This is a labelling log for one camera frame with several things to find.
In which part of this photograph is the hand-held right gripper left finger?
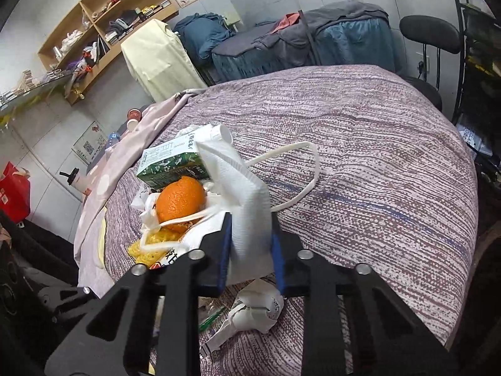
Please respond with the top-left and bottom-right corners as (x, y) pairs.
(44, 211), (235, 376)

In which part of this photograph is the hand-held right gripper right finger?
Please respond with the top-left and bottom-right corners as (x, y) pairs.
(270, 215), (459, 376)

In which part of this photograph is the white tissue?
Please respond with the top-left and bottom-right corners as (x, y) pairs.
(228, 280), (285, 334)

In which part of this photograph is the orange mandarin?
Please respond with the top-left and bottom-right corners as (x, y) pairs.
(156, 176), (206, 233)

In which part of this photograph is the green and white milk carton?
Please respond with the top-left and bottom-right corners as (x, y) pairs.
(136, 123), (235, 193)

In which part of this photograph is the yellow snack packet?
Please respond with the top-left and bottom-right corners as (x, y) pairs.
(128, 232), (190, 269)

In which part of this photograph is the green pen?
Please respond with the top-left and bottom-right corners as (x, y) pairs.
(199, 307), (228, 332)

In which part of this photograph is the white paper slip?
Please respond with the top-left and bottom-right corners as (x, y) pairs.
(199, 319), (237, 358)

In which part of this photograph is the purple striped blanket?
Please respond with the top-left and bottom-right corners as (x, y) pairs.
(102, 65), (480, 376)

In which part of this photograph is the pink dotted sheet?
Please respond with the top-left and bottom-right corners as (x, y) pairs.
(74, 88), (208, 294)

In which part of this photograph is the white bottle with black cap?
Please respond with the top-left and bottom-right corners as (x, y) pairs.
(59, 168), (94, 202)

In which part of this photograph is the cream shirt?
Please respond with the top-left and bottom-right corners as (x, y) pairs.
(121, 18), (209, 103)

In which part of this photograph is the red gift bag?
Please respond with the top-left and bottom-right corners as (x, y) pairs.
(0, 161), (31, 224)

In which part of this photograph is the blue cloth pile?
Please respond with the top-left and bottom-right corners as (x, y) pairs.
(173, 13), (236, 68)

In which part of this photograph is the grey covered sofa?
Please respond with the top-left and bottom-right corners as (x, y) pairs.
(211, 2), (396, 84)

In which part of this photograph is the red cloth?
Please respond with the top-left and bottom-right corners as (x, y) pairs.
(273, 13), (303, 35)

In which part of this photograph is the black round chair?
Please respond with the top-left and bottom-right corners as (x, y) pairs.
(399, 15), (463, 111)

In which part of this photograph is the black metal rack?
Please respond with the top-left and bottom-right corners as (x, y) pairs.
(450, 0), (501, 126)

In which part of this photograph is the wall notice sheet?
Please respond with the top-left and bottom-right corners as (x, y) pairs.
(72, 121), (109, 166)

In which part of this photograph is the wooden wall shelf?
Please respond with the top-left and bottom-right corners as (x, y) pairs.
(38, 0), (180, 106)

